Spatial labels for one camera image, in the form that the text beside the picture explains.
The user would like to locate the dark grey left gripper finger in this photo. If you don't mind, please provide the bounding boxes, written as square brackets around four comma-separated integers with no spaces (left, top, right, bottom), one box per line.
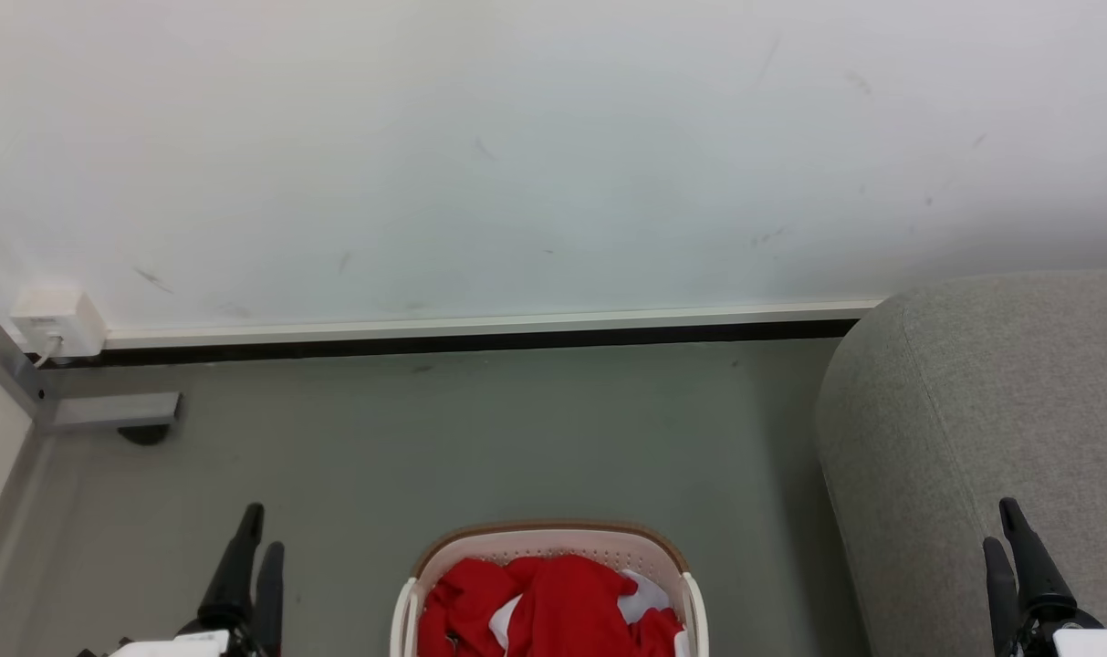
[251,542,286,656]
[196,503,266,632]

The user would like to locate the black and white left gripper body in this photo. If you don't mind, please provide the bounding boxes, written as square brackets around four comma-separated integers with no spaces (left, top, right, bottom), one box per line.
[104,622,269,657]

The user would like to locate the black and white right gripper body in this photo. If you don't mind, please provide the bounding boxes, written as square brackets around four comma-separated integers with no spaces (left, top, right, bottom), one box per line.
[1015,610,1107,657]

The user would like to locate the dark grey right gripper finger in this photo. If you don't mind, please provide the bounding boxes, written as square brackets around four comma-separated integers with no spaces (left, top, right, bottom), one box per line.
[999,497,1078,625]
[982,537,1021,656]

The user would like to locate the red garment with white stripes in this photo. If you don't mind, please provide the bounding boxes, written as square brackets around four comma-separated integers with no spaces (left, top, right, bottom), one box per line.
[417,558,527,657]

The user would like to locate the red garment with white hem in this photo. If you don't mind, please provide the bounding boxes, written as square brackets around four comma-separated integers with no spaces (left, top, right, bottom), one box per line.
[503,554,686,657]

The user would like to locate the grey fabric sofa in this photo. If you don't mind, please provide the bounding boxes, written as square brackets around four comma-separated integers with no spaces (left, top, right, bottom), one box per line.
[815,268,1107,657]

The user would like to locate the cream plastic laundry basket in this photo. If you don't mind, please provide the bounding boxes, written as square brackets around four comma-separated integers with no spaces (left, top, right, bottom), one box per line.
[390,521,710,657]

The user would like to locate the grey metal frame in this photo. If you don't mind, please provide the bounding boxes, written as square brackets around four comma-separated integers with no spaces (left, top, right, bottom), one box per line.
[0,290,183,435]

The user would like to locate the white wall outlet box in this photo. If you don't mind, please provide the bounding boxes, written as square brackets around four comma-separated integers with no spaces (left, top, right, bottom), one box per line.
[9,288,108,360]

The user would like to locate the white wall baseboard strip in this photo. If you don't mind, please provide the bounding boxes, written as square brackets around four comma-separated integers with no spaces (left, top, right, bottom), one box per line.
[104,297,887,352]

